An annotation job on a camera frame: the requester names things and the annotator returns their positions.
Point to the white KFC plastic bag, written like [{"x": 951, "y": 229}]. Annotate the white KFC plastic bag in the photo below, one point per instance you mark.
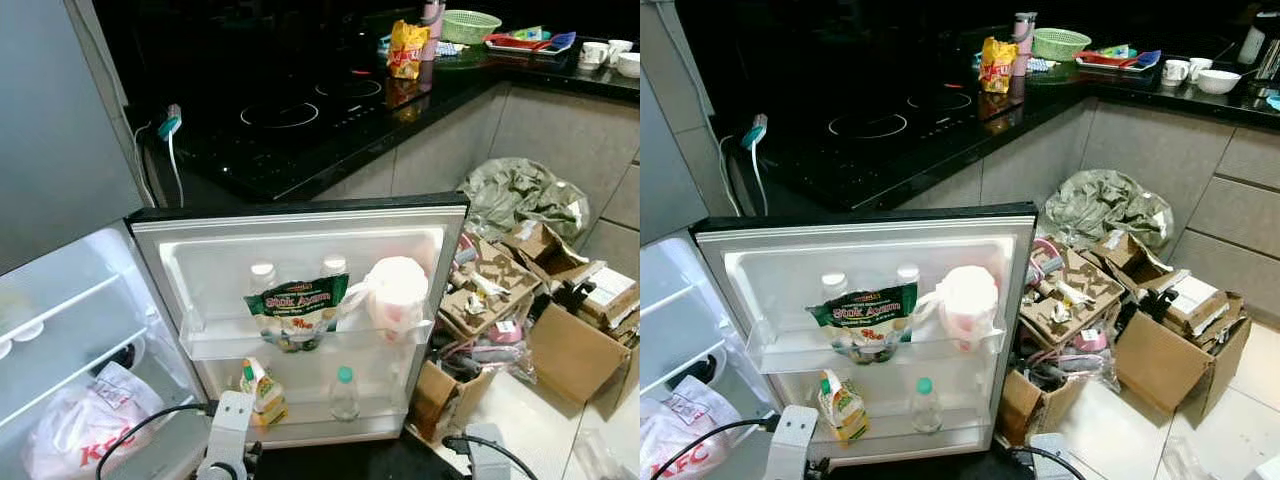
[
  {"x": 690, "y": 440},
  {"x": 90, "y": 430}
]

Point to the white lined fridge door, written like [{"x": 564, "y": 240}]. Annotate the white lined fridge door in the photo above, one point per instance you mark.
[
  {"x": 300, "y": 240},
  {"x": 870, "y": 250}
]

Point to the clear fridge door bin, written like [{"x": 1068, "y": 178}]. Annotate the clear fridge door bin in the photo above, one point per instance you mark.
[
  {"x": 310, "y": 425},
  {"x": 780, "y": 350},
  {"x": 220, "y": 340},
  {"x": 880, "y": 440}
]

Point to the glass fridge shelf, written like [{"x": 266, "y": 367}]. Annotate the glass fridge shelf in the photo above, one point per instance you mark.
[
  {"x": 60, "y": 300},
  {"x": 70, "y": 385},
  {"x": 670, "y": 372},
  {"x": 665, "y": 300}
]

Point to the grey fridge cabinet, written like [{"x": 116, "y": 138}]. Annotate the grey fridge cabinet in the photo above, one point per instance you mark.
[
  {"x": 680, "y": 320},
  {"x": 60, "y": 270}
]

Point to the small bottle green cap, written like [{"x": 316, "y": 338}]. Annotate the small bottle green cap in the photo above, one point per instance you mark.
[
  {"x": 345, "y": 395},
  {"x": 925, "y": 405}
]

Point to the small dark bowl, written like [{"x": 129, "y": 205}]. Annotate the small dark bowl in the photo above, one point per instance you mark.
[
  {"x": 115, "y": 360},
  {"x": 700, "y": 372}
]

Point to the green chicken stock pouch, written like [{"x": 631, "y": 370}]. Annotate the green chicken stock pouch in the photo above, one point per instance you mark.
[
  {"x": 865, "y": 320},
  {"x": 295, "y": 310}
]

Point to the large open cardboard box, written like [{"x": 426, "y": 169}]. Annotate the large open cardboard box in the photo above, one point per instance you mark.
[
  {"x": 440, "y": 395},
  {"x": 1030, "y": 405}
]

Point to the white bag wrapped bucket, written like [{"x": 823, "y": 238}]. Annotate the white bag wrapped bucket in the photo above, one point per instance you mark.
[
  {"x": 965, "y": 305},
  {"x": 395, "y": 295}
]

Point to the plain brown cardboard box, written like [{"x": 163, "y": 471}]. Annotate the plain brown cardboard box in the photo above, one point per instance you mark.
[
  {"x": 1165, "y": 365},
  {"x": 575, "y": 355}
]

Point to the white flat box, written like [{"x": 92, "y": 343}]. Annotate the white flat box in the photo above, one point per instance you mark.
[
  {"x": 1195, "y": 300},
  {"x": 610, "y": 290}
]

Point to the pink round container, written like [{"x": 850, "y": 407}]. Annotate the pink round container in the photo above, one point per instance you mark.
[
  {"x": 1088, "y": 340},
  {"x": 503, "y": 332}
]

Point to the black kitchen countertop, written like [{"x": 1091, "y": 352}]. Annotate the black kitchen countertop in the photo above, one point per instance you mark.
[
  {"x": 240, "y": 170},
  {"x": 900, "y": 180}
]

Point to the cut out cardboard sheet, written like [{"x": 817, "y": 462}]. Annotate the cut out cardboard sheet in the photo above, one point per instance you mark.
[
  {"x": 1070, "y": 295},
  {"x": 490, "y": 285}
]

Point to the teal plug charger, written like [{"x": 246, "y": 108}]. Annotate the teal plug charger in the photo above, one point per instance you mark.
[
  {"x": 753, "y": 135},
  {"x": 170, "y": 125}
]

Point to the small open cardboard box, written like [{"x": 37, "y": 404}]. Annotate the small open cardboard box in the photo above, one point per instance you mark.
[
  {"x": 1130, "y": 262},
  {"x": 545, "y": 250}
]

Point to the black induction hob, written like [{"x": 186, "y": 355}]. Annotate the black induction hob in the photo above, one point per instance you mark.
[
  {"x": 880, "y": 120},
  {"x": 300, "y": 110}
]

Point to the grey green crumpled bag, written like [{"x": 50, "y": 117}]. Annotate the grey green crumpled bag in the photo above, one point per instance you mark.
[
  {"x": 520, "y": 195},
  {"x": 1105, "y": 205}
]

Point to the grey kitchen cabinet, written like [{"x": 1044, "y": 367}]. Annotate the grey kitchen cabinet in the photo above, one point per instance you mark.
[
  {"x": 500, "y": 130},
  {"x": 1150, "y": 150}
]

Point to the yellow red snack packet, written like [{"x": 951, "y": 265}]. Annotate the yellow red snack packet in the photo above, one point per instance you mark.
[
  {"x": 408, "y": 50},
  {"x": 998, "y": 65}
]

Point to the white ceramic bowl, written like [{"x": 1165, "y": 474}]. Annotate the white ceramic bowl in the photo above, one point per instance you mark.
[
  {"x": 630, "y": 65},
  {"x": 1218, "y": 82}
]

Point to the white mug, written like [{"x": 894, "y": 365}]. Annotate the white mug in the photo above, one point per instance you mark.
[
  {"x": 1200, "y": 65},
  {"x": 620, "y": 48},
  {"x": 593, "y": 55},
  {"x": 1175, "y": 70}
]

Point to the pink tumbler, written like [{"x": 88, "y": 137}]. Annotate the pink tumbler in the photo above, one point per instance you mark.
[
  {"x": 1024, "y": 40},
  {"x": 432, "y": 30}
]

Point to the green plastic basket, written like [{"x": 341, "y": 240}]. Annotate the green plastic basket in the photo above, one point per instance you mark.
[
  {"x": 1060, "y": 42},
  {"x": 470, "y": 25}
]

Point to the red utensil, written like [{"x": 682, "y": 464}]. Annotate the red utensil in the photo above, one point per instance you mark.
[
  {"x": 1100, "y": 58},
  {"x": 510, "y": 41}
]

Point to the blue utensil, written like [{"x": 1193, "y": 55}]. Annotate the blue utensil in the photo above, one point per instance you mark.
[
  {"x": 563, "y": 40},
  {"x": 1150, "y": 58}
]

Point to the white serving tray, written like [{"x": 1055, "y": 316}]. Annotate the white serving tray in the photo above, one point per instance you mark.
[
  {"x": 530, "y": 48},
  {"x": 1120, "y": 63}
]

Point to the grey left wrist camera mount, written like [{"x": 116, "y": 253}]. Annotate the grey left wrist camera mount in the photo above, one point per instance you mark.
[
  {"x": 795, "y": 440},
  {"x": 228, "y": 430}
]

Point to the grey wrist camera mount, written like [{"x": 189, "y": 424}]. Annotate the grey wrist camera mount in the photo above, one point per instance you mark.
[
  {"x": 490, "y": 455},
  {"x": 795, "y": 440},
  {"x": 228, "y": 430},
  {"x": 1055, "y": 458}
]

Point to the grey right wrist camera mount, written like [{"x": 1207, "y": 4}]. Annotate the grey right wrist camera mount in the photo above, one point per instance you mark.
[
  {"x": 1055, "y": 458},
  {"x": 490, "y": 455}
]

